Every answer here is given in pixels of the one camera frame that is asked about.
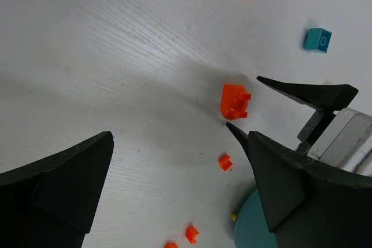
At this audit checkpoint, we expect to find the teal round divided container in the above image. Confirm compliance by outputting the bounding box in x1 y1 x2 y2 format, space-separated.
234 188 278 248

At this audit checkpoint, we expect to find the small orange lego piece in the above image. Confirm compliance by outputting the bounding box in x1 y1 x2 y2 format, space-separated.
218 153 233 171

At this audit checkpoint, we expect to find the small orange lego cube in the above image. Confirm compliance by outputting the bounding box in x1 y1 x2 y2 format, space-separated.
164 242 178 248

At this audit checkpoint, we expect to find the small orange lego stud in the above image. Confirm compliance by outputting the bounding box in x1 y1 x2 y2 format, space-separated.
185 225 199 245

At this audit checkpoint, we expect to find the teal square lego brick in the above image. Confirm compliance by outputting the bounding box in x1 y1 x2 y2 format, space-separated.
303 28 332 53

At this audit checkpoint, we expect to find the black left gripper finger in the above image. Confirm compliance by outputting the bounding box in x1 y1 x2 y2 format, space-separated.
1 131 114 247
247 132 371 247
226 122 248 155
256 76 358 112

